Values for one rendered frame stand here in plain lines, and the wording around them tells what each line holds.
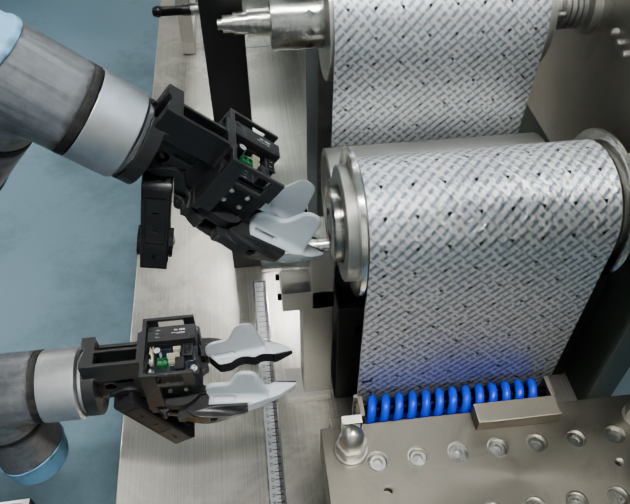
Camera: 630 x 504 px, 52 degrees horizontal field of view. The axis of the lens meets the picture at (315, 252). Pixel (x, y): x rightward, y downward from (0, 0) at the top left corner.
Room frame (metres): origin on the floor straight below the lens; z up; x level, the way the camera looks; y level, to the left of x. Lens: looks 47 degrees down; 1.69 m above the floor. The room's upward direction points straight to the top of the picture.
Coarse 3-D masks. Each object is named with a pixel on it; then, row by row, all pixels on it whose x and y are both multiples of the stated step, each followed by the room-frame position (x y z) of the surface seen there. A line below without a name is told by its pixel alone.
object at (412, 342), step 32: (480, 288) 0.41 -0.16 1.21; (512, 288) 0.41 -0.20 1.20; (544, 288) 0.41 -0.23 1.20; (576, 288) 0.42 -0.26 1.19; (384, 320) 0.39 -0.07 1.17; (416, 320) 0.40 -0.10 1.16; (448, 320) 0.40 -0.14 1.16; (480, 320) 0.41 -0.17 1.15; (512, 320) 0.41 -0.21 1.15; (544, 320) 0.42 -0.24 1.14; (576, 320) 0.42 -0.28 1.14; (384, 352) 0.40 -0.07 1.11; (416, 352) 0.40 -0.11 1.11; (448, 352) 0.40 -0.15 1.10; (480, 352) 0.41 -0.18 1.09; (512, 352) 0.41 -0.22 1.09; (544, 352) 0.42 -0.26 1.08; (384, 384) 0.40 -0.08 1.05; (416, 384) 0.40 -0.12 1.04; (448, 384) 0.41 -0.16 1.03
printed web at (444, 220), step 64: (384, 0) 0.65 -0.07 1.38; (448, 0) 0.66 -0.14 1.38; (512, 0) 0.66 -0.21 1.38; (384, 64) 0.64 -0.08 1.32; (448, 64) 0.64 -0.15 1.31; (512, 64) 0.65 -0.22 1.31; (320, 128) 0.77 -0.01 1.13; (384, 128) 0.64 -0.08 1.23; (448, 128) 0.65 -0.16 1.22; (512, 128) 0.66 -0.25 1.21; (320, 192) 0.77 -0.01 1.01; (384, 192) 0.43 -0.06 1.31; (448, 192) 0.43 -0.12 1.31; (512, 192) 0.44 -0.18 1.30; (576, 192) 0.44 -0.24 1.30; (384, 256) 0.40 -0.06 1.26; (448, 256) 0.40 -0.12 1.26; (512, 256) 0.41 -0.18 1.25; (576, 256) 0.42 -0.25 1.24
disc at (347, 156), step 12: (348, 156) 0.47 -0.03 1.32; (360, 180) 0.43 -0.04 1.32; (360, 192) 0.42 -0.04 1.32; (360, 204) 0.41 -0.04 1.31; (360, 216) 0.41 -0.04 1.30; (360, 228) 0.40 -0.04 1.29; (360, 240) 0.40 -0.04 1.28; (360, 252) 0.39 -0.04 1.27; (360, 264) 0.39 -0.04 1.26; (360, 276) 0.39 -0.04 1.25; (360, 288) 0.38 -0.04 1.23
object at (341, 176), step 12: (336, 168) 0.48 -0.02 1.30; (348, 168) 0.47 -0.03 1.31; (336, 180) 0.48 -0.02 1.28; (348, 180) 0.45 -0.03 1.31; (348, 192) 0.44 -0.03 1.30; (348, 204) 0.43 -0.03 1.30; (348, 216) 0.42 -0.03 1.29; (348, 228) 0.41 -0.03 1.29; (348, 240) 0.40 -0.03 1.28; (348, 252) 0.40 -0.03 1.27; (348, 264) 0.40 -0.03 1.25; (348, 276) 0.40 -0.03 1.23
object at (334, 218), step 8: (328, 192) 0.46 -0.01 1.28; (336, 192) 0.46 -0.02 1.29; (328, 200) 0.46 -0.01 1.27; (336, 200) 0.45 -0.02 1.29; (328, 208) 0.46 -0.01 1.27; (336, 208) 0.44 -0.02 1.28; (328, 216) 0.46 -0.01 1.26; (336, 216) 0.43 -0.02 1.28; (328, 224) 0.46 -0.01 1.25; (336, 224) 0.42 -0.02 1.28; (344, 224) 0.43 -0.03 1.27; (328, 232) 0.46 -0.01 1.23; (336, 232) 0.42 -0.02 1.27; (344, 232) 0.42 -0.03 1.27; (336, 240) 0.42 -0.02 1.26; (344, 240) 0.42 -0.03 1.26; (336, 248) 0.41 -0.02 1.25; (344, 248) 0.42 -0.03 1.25; (336, 256) 0.41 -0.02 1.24; (344, 256) 0.42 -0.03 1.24
